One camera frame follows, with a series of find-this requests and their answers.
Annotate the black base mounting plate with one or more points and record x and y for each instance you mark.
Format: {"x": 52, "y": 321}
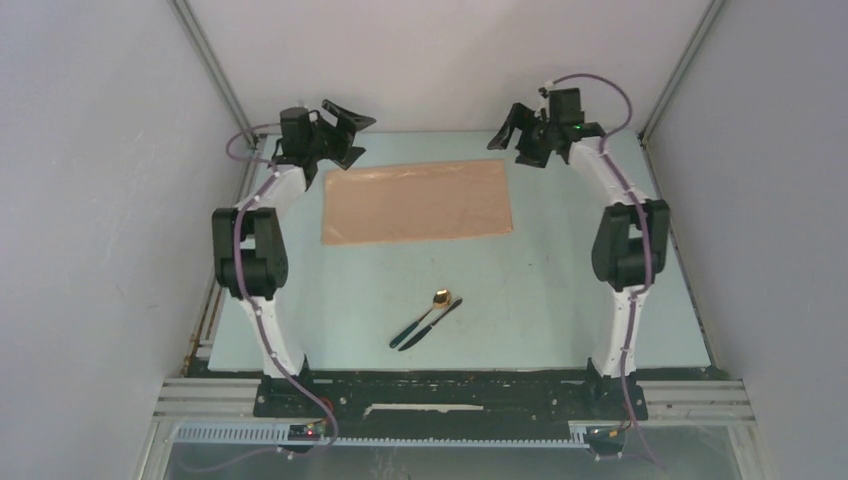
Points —
{"x": 556, "y": 394}

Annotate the left side aluminium rail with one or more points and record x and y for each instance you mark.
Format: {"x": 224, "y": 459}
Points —
{"x": 207, "y": 324}

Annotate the left aluminium corner post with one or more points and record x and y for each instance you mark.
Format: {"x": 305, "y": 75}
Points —
{"x": 198, "y": 39}

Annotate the gold spoon dark handle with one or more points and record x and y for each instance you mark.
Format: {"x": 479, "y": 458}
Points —
{"x": 441, "y": 299}

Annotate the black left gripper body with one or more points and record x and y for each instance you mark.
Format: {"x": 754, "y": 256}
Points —
{"x": 327, "y": 141}

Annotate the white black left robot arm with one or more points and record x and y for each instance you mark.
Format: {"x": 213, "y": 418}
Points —
{"x": 250, "y": 257}

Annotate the aluminium corner post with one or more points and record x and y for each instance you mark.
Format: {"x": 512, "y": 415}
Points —
{"x": 694, "y": 45}
{"x": 198, "y": 39}

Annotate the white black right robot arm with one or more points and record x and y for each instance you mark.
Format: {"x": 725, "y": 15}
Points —
{"x": 630, "y": 245}

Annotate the peach satin napkin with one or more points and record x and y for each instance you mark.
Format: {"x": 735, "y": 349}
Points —
{"x": 417, "y": 202}

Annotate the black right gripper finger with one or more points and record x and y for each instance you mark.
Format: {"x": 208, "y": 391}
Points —
{"x": 533, "y": 158}
{"x": 520, "y": 117}

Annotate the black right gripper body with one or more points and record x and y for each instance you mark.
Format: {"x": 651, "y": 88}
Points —
{"x": 538, "y": 136}

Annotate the grey slotted cable duct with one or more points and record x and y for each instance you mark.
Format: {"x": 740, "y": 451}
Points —
{"x": 267, "y": 434}

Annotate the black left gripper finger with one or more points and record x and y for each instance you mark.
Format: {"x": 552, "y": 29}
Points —
{"x": 346, "y": 158}
{"x": 347, "y": 120}

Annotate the aluminium front frame rail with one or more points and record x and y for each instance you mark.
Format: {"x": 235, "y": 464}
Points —
{"x": 702, "y": 402}

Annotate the right aluminium corner post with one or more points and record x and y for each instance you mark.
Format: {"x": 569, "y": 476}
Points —
{"x": 694, "y": 45}

